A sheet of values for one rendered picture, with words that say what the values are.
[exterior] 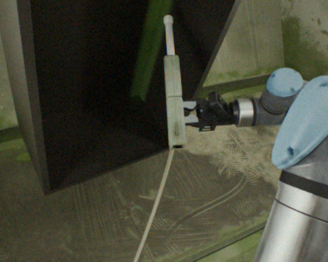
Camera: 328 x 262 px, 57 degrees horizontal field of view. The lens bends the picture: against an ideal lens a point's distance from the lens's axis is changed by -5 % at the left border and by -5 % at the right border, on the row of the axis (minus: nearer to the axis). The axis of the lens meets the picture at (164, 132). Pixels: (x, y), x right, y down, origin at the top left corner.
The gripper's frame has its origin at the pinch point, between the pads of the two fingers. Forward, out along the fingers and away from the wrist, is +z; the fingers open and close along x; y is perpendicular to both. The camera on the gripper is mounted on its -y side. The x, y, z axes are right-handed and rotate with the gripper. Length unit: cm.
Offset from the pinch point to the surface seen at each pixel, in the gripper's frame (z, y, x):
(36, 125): 37.6, -9.7, -6.1
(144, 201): 13, 86, -10
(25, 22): 29, -41, 1
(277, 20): -106, 117, 142
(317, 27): -127, 96, 116
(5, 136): 96, 85, 33
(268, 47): -96, 126, 120
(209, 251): -19, 79, -39
